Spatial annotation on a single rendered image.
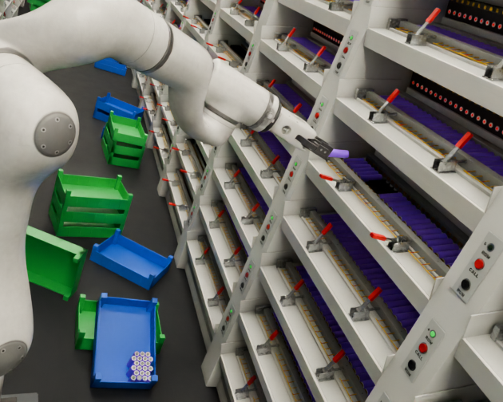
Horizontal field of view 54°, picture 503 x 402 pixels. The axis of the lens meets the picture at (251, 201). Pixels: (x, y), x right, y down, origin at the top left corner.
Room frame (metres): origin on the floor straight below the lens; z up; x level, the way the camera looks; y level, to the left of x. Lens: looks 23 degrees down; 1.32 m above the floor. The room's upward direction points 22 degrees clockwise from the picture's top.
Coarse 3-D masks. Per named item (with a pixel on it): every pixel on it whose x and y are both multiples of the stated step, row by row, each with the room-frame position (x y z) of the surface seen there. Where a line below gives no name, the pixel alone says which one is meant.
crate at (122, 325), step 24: (96, 312) 1.38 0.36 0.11; (120, 312) 1.42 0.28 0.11; (144, 312) 1.47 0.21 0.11; (96, 336) 1.28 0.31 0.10; (120, 336) 1.35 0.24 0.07; (144, 336) 1.39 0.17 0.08; (96, 360) 1.20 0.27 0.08; (120, 360) 1.28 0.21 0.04; (96, 384) 1.16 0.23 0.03; (120, 384) 1.19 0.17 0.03; (144, 384) 1.22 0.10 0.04
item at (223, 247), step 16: (208, 208) 1.97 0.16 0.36; (224, 208) 1.96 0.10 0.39; (208, 224) 1.85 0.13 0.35; (224, 224) 1.87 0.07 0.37; (208, 240) 1.80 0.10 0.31; (224, 240) 1.75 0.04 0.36; (240, 240) 1.74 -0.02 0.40; (224, 256) 1.65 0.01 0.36; (240, 256) 1.64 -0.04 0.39; (224, 272) 1.55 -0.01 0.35; (240, 272) 1.57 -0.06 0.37
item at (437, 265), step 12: (336, 168) 1.30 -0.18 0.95; (348, 168) 1.28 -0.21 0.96; (360, 180) 1.22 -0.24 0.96; (360, 192) 1.19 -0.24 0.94; (372, 192) 1.17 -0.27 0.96; (372, 204) 1.13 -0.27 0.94; (384, 204) 1.11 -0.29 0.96; (384, 216) 1.08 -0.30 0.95; (396, 216) 1.06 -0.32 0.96; (396, 228) 1.03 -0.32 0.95; (408, 228) 1.02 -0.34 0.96; (420, 240) 0.98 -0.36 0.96; (420, 252) 0.95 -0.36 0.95; (432, 252) 0.94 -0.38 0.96; (432, 264) 0.91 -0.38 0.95; (444, 264) 0.90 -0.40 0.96; (432, 276) 0.88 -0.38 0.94; (444, 276) 0.88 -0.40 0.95
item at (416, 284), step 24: (336, 144) 1.39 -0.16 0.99; (360, 144) 1.42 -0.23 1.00; (312, 168) 1.33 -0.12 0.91; (336, 192) 1.19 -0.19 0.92; (360, 216) 1.08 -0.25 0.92; (360, 240) 1.05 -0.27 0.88; (384, 264) 0.96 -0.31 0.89; (408, 264) 0.92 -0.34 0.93; (408, 288) 0.87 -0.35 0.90; (432, 288) 0.85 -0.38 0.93
